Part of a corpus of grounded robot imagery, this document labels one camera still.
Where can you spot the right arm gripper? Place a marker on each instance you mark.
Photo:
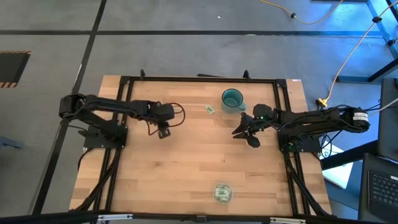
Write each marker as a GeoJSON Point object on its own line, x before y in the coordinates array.
{"type": "Point", "coordinates": [264, 124]}

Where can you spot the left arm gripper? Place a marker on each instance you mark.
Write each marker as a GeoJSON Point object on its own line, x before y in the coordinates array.
{"type": "Point", "coordinates": [164, 112]}

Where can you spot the green sweetener packet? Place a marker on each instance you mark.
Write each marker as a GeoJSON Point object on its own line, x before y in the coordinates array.
{"type": "Point", "coordinates": [224, 198]}
{"type": "Point", "coordinates": [210, 109]}
{"type": "Point", "coordinates": [221, 190]}

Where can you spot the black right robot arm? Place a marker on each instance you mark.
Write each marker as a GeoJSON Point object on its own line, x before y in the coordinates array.
{"type": "Point", "coordinates": [311, 118]}

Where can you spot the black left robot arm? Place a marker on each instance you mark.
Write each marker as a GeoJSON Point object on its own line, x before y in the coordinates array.
{"type": "Point", "coordinates": [109, 105]}

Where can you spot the clear plastic bin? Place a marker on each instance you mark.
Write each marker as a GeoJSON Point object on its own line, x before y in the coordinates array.
{"type": "Point", "coordinates": [223, 193]}

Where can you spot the teal enamel mug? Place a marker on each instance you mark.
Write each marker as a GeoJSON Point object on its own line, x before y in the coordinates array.
{"type": "Point", "coordinates": [231, 102]}

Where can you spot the white box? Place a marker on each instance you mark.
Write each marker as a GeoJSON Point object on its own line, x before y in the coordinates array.
{"type": "Point", "coordinates": [339, 174]}

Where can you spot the black desk leg bar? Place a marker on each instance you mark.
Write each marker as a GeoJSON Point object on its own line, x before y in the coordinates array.
{"type": "Point", "coordinates": [348, 155]}

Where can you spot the black monitor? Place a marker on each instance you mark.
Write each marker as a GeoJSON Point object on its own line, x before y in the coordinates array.
{"type": "Point", "coordinates": [388, 124]}

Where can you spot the black laptop keyboard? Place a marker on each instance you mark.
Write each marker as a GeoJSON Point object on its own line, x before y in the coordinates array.
{"type": "Point", "coordinates": [384, 186]}

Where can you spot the hazard striped floor hatch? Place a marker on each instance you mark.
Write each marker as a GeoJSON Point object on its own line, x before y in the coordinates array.
{"type": "Point", "coordinates": [12, 68]}

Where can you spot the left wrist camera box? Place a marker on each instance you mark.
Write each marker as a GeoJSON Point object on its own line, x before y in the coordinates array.
{"type": "Point", "coordinates": [164, 133]}

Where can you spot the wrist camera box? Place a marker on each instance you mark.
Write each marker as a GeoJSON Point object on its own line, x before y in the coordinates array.
{"type": "Point", "coordinates": [164, 133]}
{"type": "Point", "coordinates": [262, 112]}

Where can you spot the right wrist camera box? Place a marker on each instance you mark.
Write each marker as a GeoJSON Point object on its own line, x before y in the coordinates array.
{"type": "Point", "coordinates": [262, 112]}

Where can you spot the black aluminium table frame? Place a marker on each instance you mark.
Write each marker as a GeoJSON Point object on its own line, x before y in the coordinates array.
{"type": "Point", "coordinates": [186, 79]}

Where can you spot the black table-level camera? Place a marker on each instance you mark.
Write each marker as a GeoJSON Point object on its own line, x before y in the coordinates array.
{"type": "Point", "coordinates": [201, 218]}

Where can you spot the black camera gantry bar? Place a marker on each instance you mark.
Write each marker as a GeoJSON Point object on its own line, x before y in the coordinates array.
{"type": "Point", "coordinates": [46, 217]}

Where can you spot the blue metal stand frame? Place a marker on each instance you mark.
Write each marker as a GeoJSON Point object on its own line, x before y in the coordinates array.
{"type": "Point", "coordinates": [384, 31]}

